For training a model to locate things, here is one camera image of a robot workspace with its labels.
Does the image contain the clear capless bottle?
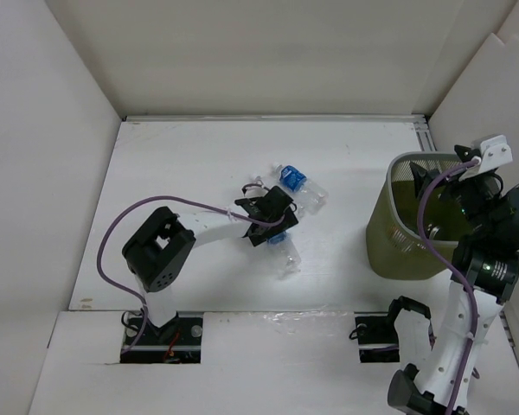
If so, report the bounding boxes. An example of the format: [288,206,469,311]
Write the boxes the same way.
[425,223,444,240]

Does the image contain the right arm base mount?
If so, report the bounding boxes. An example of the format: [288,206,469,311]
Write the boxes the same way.
[349,296,433,366]

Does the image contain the green mesh waste bin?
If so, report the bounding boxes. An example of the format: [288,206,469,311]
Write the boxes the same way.
[366,152,472,280]

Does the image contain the blue label bottle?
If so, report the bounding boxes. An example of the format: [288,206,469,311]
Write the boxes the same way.
[272,164,329,214]
[266,231,301,278]

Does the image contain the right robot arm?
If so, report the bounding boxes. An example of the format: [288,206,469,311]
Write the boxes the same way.
[387,135,519,414]

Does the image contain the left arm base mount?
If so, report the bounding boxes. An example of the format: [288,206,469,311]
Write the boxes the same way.
[119,311,203,365]

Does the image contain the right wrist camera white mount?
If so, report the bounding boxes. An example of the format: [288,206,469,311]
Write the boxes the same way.
[459,134,513,181]

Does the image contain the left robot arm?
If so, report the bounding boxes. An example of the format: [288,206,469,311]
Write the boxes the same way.
[122,186,298,343]

